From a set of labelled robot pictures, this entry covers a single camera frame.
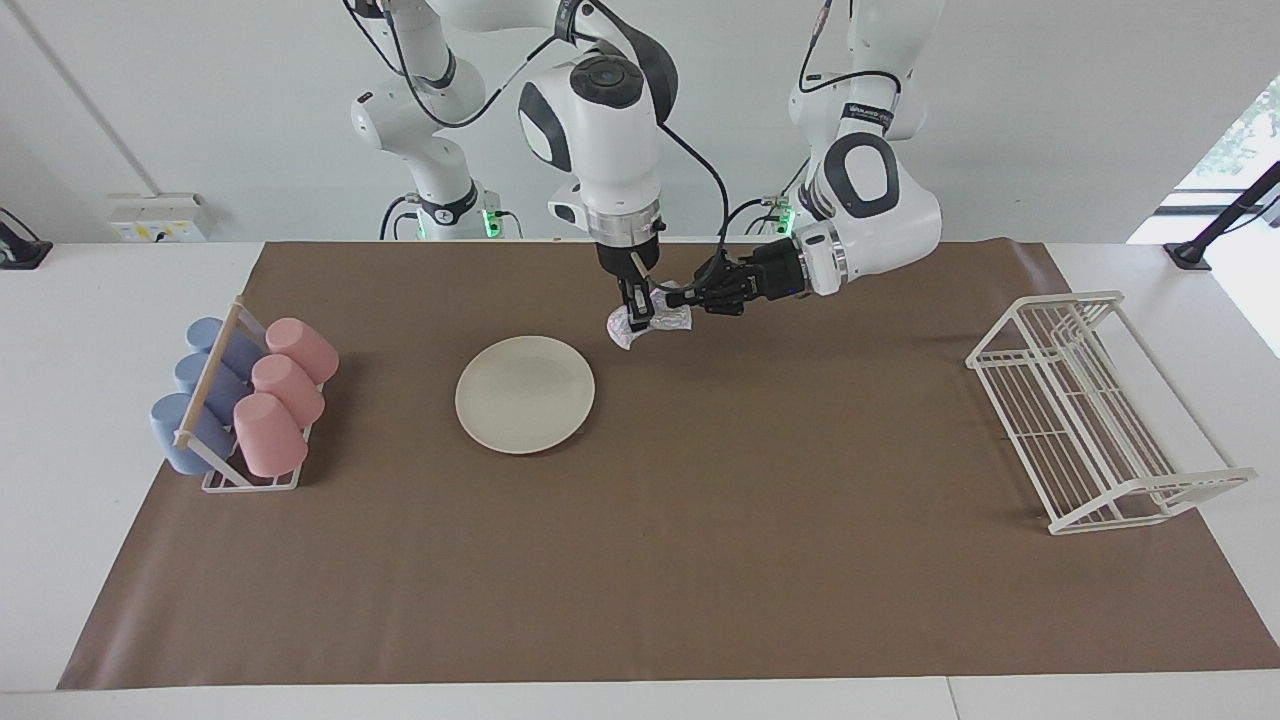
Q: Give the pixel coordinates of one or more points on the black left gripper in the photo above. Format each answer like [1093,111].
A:
[760,280]

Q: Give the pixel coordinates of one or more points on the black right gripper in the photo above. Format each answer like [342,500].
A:
[628,258]

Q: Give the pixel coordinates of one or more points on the clear plastic packet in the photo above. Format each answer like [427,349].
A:
[668,318]

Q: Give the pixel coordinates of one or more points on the cream round plate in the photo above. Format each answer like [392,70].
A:
[525,394]

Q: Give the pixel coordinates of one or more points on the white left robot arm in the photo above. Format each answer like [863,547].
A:
[880,220]

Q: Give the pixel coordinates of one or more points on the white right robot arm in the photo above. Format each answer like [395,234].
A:
[600,130]

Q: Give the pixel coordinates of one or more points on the brown paper table mat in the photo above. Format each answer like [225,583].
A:
[700,560]

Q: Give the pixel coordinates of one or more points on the pink plastic cup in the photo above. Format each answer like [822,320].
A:
[305,348]
[290,388]
[270,435]

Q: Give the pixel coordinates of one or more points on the blue plastic cup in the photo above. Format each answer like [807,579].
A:
[238,348]
[222,385]
[172,435]

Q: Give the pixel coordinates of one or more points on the black stand with pole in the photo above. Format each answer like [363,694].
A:
[1190,252]

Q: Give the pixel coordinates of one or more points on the white wall power outlet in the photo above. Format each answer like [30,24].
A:
[155,215]

